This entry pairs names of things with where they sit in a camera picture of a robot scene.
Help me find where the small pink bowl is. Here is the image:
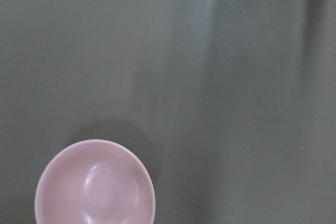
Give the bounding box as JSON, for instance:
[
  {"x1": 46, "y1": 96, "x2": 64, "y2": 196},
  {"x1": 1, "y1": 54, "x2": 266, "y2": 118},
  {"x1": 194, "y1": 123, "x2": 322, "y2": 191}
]
[{"x1": 34, "y1": 140, "x2": 155, "y2": 223}]

